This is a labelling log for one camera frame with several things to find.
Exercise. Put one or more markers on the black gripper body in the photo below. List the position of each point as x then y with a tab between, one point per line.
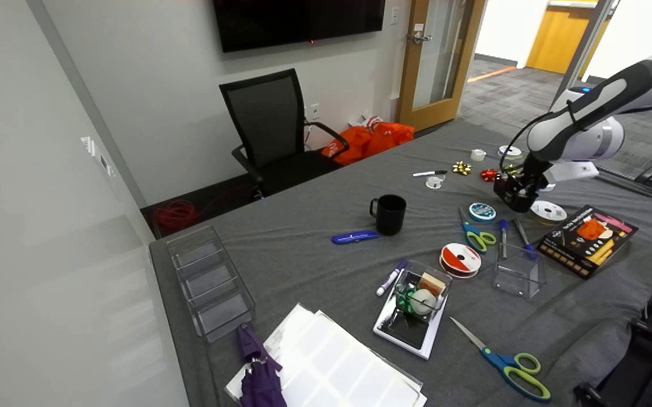
532	171

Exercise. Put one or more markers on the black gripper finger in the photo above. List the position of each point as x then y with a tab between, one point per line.
523	203
505	190

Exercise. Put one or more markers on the black tape dispenser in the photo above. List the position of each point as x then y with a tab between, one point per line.
523	186

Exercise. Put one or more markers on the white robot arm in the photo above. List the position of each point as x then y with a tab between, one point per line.
575	131

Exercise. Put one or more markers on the white ribbon spool near box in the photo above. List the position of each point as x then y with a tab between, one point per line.
548	211

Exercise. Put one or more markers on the black box with orange print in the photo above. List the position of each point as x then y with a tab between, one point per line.
587	243

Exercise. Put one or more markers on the clear acrylic box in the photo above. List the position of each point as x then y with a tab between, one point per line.
519	277

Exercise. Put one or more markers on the blue marker pen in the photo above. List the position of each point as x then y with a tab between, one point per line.
504	238

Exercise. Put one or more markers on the red gift bow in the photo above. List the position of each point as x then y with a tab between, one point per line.
487	174

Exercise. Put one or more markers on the blue ribbon spool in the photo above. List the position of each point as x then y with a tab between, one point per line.
480	211

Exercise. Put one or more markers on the grey blue pen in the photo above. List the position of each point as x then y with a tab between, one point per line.
527	248

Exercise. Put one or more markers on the gold gift bow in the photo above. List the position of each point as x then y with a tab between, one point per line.
462	169

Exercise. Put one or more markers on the small clear tape roll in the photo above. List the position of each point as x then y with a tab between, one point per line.
436	182

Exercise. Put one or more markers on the orange ribbon spool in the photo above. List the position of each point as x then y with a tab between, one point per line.
461	260

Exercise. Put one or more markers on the black mug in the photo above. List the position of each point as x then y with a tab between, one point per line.
388	211

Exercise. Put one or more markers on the purple white marker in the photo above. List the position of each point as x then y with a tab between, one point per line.
403	265

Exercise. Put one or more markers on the white tray with twine spools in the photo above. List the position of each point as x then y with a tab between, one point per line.
413	313

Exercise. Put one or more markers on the blue plastic tag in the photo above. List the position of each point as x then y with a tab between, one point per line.
354	238

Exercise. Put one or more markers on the orange bag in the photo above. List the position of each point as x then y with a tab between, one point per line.
367	140

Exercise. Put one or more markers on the wooden glass door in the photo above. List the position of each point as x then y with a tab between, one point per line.
440	44

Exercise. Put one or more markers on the black office chair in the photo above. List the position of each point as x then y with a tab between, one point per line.
268	116

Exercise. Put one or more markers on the white label sheets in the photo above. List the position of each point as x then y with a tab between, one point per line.
327	368

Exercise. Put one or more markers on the clear plastic organizer tray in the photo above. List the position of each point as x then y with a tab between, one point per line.
210	285

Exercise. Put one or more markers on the purple cloth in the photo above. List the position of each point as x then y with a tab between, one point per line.
261	384

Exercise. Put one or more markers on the small green-handled scissors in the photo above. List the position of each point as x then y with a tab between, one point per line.
473	238

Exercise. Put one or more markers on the large green-handled scissors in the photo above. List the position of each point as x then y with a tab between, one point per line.
519	372

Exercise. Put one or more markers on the wall-mounted black television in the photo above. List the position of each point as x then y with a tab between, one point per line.
264	24

